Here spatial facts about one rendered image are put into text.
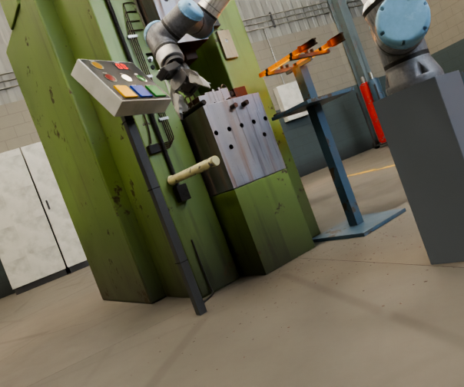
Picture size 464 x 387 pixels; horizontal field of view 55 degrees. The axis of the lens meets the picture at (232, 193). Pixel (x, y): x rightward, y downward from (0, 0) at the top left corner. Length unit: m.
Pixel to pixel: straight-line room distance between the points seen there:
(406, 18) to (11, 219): 6.75
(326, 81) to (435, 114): 8.98
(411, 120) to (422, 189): 0.23
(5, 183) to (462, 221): 6.78
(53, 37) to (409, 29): 2.02
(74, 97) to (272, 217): 1.32
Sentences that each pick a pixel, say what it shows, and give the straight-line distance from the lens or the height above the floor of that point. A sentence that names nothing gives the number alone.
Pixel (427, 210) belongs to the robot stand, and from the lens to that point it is 1.65.
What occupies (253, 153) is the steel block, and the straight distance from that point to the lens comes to 2.37.
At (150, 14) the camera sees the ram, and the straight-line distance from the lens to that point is 2.53.
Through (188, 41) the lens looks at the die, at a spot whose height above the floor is 1.27.
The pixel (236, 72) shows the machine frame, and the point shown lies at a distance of 2.75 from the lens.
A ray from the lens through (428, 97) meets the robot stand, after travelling 1.56.
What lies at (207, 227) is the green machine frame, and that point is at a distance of 2.37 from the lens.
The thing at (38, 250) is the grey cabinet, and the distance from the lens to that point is 7.51.
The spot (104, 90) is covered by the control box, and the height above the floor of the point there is 1.03.
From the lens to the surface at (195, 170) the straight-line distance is 2.05.
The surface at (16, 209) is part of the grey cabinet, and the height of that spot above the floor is 1.22.
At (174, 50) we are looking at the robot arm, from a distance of 1.60.
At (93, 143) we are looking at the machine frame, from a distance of 2.70.
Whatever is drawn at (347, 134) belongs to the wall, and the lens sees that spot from 10.44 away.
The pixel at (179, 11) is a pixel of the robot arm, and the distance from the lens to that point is 1.63.
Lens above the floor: 0.53
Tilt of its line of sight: 2 degrees down
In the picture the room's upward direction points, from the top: 21 degrees counter-clockwise
